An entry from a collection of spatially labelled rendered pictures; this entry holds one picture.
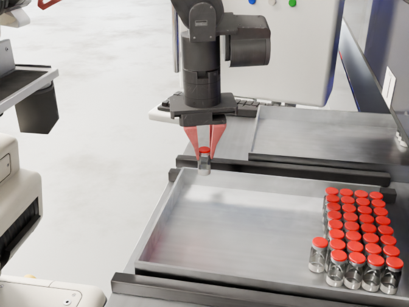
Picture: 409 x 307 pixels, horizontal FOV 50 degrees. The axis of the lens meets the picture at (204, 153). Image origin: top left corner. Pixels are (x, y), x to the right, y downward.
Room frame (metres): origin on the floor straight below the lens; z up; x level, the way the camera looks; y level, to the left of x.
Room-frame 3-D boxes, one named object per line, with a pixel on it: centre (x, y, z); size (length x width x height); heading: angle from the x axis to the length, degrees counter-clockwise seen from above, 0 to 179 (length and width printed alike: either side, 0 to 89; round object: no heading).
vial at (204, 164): (0.64, 0.00, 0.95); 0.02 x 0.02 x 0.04
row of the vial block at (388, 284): (0.50, -0.25, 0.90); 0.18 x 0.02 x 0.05; 169
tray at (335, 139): (0.85, -0.28, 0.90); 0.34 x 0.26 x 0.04; 79
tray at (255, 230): (0.53, -0.10, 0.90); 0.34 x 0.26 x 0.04; 79
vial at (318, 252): (0.46, -0.15, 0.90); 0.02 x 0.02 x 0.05
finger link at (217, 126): (0.64, 0.00, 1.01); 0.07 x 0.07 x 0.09; 5
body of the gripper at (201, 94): (0.64, 0.00, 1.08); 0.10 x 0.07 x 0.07; 95
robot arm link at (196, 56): (0.64, 0.00, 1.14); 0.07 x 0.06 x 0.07; 95
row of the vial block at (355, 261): (0.51, -0.21, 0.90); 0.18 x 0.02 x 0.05; 169
